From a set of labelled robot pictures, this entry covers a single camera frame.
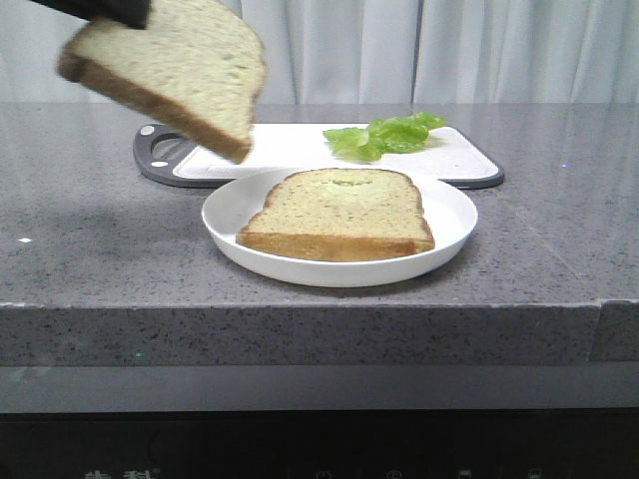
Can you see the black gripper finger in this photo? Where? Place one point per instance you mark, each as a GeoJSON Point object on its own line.
{"type": "Point", "coordinates": [132, 13]}

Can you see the bread slice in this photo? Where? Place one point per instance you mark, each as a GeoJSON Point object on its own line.
{"type": "Point", "coordinates": [341, 215]}
{"type": "Point", "coordinates": [180, 80]}

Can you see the green lettuce leaf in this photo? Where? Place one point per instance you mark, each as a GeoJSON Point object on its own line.
{"type": "Point", "coordinates": [396, 135]}

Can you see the white curtain backdrop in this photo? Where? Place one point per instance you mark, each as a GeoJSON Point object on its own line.
{"type": "Point", "coordinates": [356, 52]}

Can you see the white cutting board grey rim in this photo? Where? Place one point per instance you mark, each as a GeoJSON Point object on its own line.
{"type": "Point", "coordinates": [164, 156]}

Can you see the white round plate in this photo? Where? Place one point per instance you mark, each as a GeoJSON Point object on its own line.
{"type": "Point", "coordinates": [451, 216]}

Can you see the black appliance control panel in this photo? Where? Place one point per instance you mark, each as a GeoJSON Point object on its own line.
{"type": "Point", "coordinates": [582, 443]}

